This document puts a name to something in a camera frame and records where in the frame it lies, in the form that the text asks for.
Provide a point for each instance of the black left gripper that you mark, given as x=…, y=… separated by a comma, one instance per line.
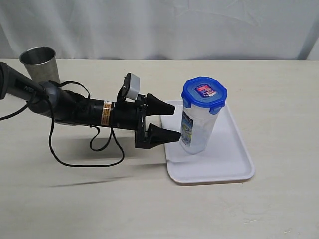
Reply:
x=148, y=106

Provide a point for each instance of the clear plastic container with label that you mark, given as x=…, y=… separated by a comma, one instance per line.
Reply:
x=197, y=124

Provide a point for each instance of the blue plastic lid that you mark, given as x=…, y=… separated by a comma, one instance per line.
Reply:
x=204, y=92

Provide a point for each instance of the stainless steel cup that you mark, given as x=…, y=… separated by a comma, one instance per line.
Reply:
x=41, y=64

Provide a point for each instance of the white rectangular plastic tray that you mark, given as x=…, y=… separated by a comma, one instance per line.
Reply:
x=226, y=158

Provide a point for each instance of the white backdrop curtain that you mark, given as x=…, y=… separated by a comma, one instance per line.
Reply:
x=162, y=29

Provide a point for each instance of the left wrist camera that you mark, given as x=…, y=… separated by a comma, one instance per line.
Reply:
x=130, y=88

